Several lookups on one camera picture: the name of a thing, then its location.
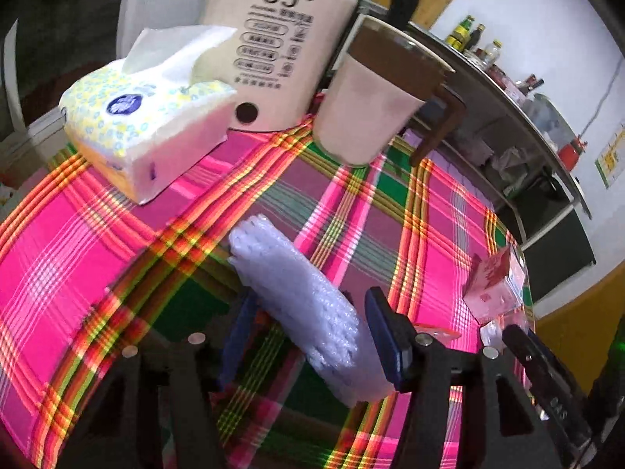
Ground pink cup with brown lid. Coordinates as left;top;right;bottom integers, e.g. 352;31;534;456
312;14;467;167

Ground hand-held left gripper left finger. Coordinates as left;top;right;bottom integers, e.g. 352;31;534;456
59;290;259;469

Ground wall poster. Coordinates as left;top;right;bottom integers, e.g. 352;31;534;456
595;124;625;189

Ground pink white small carton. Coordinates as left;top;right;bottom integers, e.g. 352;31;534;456
463;244;527;323

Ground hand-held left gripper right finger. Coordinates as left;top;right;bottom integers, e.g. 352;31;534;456
365;287;562;469

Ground kitchen utensils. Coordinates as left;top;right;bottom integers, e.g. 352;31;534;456
518;74;545;96

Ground red canister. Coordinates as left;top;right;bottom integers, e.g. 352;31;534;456
559;134;587;169

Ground cream water warmer appliance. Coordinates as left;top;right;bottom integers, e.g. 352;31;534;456
198;0;359;132

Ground white wall cable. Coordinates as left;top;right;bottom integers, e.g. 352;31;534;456
583;59;621;142

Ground floral tissue pack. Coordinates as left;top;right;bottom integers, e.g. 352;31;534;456
59;24;238;205

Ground clear plastic wrapper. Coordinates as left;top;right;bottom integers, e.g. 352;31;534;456
481;320;509;353

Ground green yellow bottle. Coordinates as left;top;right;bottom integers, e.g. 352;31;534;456
446;16;475;52

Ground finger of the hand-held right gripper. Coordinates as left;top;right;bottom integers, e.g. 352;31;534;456
503;325;594;450

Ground clear plastic container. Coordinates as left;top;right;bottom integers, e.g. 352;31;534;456
527;93;577;147

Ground pink green plaid tablecloth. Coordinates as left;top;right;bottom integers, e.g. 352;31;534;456
0;115;535;469

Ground white foam wrap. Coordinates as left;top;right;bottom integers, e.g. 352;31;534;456
229;214;396;407

